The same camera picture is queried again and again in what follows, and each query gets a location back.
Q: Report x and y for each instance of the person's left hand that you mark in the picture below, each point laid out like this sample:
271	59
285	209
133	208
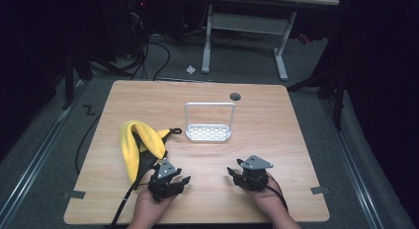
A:
153	207

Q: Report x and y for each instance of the black metal stand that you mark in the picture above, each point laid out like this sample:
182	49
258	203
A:
337	100
69	81

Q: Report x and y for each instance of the metal floor rail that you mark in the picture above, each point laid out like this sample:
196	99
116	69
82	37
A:
39	146
354	166

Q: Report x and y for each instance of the yellow towel with black trim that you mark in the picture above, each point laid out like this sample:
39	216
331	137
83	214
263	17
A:
131	150

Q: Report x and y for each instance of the white paper scrap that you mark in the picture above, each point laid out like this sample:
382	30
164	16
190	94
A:
190	69

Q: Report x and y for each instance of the white-legged background desk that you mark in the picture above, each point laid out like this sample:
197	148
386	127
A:
247	23

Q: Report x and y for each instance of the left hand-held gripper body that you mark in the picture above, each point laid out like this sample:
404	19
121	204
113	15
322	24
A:
163	176

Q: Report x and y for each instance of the small red object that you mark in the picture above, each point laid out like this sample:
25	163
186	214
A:
303	38

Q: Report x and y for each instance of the person's right hand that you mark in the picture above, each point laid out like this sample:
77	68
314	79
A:
271	201

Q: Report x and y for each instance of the white metal rack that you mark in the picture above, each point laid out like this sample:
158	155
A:
208	133

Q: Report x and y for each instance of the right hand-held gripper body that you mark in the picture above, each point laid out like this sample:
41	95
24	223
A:
255	176

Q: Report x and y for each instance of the dark round table grommet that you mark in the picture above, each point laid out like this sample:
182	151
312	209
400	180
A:
235	96

